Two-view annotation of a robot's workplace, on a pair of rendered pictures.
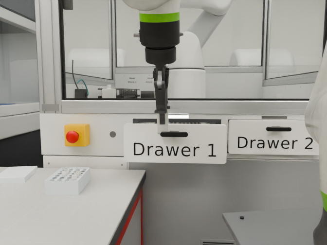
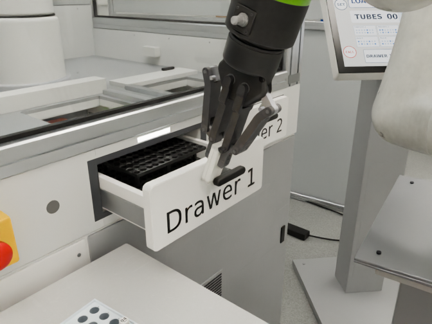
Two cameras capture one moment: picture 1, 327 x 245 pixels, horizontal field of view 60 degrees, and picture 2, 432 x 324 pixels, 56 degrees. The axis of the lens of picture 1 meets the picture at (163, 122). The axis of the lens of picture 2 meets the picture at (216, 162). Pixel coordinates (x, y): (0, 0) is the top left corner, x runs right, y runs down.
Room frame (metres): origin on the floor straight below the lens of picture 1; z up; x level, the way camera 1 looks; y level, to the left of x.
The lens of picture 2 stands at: (0.42, 0.48, 1.18)
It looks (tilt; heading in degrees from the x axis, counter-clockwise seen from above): 23 degrees down; 305
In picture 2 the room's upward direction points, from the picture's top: straight up
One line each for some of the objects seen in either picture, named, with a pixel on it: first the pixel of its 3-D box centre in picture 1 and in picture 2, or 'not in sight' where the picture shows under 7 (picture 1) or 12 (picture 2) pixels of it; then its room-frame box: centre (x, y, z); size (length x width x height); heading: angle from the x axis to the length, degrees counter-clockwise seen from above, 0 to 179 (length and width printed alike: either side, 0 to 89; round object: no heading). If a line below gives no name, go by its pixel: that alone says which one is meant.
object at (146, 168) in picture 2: not in sight; (171, 159); (0.89, -0.04, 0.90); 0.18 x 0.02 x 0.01; 86
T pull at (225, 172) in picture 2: (174, 133); (224, 173); (0.77, -0.03, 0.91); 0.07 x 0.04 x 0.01; 86
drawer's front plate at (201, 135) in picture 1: (174, 143); (211, 186); (0.79, -0.03, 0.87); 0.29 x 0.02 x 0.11; 86
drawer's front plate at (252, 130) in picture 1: (274, 137); (254, 128); (0.90, -0.36, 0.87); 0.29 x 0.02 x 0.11; 86
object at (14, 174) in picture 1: (16, 174); not in sight; (0.84, 0.45, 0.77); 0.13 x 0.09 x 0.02; 9
